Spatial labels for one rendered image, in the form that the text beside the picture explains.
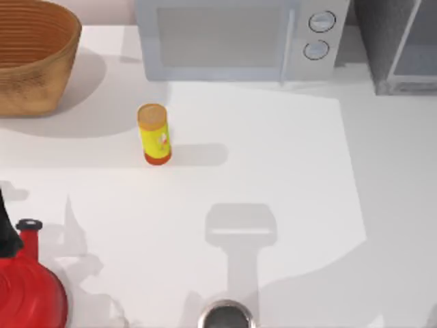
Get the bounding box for yellow and red can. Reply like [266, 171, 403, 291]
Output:
[137, 103, 173, 167]

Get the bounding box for pale microwave oven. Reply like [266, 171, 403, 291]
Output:
[132, 0, 351, 85]

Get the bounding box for silver metal cup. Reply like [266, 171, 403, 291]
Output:
[197, 299, 255, 328]

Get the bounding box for microwave knob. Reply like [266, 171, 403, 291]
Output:
[308, 10, 337, 33]
[302, 38, 330, 62]

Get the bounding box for woven brown basket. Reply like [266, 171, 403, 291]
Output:
[0, 0, 83, 119]

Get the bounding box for grey cabinet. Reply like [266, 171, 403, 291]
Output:
[353, 0, 437, 97]

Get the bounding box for red kettle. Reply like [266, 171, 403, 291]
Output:
[0, 219, 69, 328]

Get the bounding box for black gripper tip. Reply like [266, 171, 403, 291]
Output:
[0, 188, 24, 260]

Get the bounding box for microwave door handle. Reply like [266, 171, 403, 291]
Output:
[280, 8, 296, 85]

